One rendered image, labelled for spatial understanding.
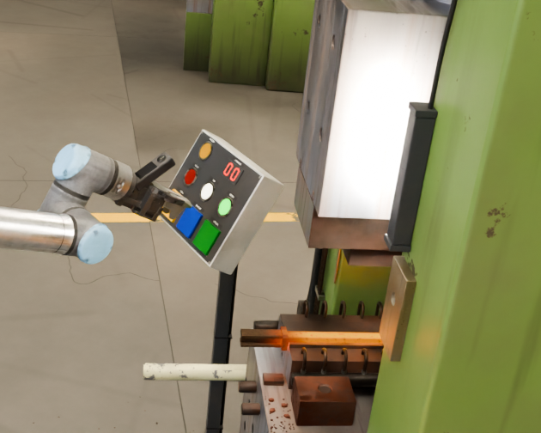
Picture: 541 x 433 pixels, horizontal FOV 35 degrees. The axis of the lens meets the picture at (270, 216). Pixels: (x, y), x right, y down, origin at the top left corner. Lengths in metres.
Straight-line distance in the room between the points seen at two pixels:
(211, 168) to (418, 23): 0.98
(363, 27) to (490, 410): 0.68
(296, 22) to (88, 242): 4.81
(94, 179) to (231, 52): 4.72
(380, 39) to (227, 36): 5.13
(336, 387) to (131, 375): 1.69
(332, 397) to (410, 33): 0.75
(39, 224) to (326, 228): 0.59
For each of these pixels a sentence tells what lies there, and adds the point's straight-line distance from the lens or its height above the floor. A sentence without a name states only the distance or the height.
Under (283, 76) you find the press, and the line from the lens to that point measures 6.64.
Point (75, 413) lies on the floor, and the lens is 3.25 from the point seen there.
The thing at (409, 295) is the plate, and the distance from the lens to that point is 1.51.
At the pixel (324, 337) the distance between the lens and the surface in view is 1.93.
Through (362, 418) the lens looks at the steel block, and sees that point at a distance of 1.87.
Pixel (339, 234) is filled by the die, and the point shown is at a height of 1.30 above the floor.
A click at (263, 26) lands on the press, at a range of 6.62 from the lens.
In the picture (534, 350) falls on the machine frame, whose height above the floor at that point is 1.32.
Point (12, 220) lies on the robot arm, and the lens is 1.80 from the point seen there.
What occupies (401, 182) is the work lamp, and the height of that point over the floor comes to 1.51.
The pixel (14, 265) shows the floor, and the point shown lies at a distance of 4.13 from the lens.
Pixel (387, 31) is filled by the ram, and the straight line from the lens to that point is 1.53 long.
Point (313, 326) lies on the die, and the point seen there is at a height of 0.99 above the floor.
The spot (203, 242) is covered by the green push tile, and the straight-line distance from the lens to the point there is 2.27.
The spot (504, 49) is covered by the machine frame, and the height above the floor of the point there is 1.80.
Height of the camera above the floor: 2.09
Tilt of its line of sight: 27 degrees down
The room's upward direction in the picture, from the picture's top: 7 degrees clockwise
